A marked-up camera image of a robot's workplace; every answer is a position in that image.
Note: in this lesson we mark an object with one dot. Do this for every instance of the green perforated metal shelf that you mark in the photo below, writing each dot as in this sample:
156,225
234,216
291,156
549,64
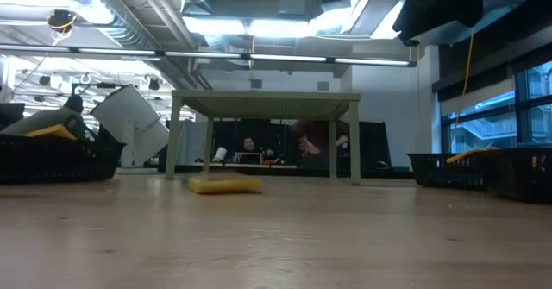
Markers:
267,101

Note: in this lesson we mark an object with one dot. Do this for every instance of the black background monitor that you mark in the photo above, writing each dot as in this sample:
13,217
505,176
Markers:
10,114

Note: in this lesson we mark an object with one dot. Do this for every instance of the white cylindrical background object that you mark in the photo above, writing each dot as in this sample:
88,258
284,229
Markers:
220,154

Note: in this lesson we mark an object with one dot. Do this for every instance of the yellow rubber band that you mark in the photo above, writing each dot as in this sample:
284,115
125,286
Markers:
470,153

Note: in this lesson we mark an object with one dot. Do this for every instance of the black aluminium table frame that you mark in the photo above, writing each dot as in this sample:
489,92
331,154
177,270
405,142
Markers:
280,172

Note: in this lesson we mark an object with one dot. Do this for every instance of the black mesh basket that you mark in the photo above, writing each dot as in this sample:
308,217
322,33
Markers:
440,170
56,159
517,177

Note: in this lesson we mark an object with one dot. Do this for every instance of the yellow green crayon box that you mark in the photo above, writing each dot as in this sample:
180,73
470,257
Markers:
224,186

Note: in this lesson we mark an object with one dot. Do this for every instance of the long ceiling light bar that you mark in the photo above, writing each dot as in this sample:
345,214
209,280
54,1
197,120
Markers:
284,58

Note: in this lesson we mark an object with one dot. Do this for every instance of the person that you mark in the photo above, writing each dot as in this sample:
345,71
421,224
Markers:
310,142
249,144
43,118

